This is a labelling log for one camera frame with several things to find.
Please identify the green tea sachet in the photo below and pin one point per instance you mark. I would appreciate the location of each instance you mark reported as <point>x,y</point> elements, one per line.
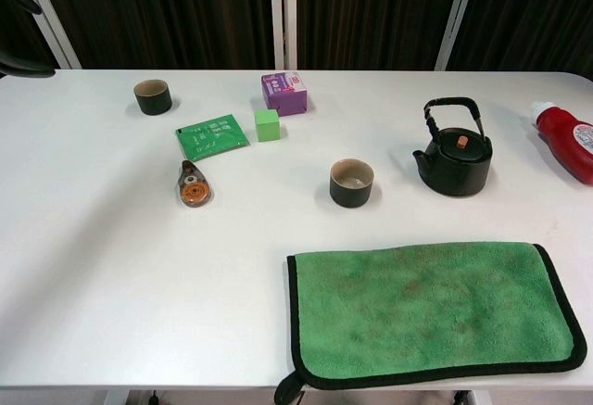
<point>210,138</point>

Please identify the green cube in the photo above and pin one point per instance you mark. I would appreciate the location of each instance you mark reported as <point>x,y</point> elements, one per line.
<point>267,127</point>

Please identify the dark cup beige inside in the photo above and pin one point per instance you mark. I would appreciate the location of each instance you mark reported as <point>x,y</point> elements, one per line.
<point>153,104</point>
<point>352,192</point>

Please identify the red squeeze bottle white cap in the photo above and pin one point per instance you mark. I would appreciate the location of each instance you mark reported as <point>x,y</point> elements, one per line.
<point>565,141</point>

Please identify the green black-edged microfiber cloth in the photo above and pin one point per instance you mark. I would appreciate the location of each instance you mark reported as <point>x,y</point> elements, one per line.
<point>426,312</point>

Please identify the purple cardboard box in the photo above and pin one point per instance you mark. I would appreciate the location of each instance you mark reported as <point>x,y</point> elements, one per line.
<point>282,94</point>

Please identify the white upright frame post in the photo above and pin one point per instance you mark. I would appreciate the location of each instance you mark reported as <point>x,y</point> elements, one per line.
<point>282,16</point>

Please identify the white slanted frame post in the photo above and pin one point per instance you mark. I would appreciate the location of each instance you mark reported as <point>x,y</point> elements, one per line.
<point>456,16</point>
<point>51,25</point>

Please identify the dark pleated curtain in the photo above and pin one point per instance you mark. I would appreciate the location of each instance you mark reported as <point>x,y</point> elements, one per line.
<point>176,11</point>

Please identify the orange correction tape dispenser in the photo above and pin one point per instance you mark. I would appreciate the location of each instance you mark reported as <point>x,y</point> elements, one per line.
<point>192,189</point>

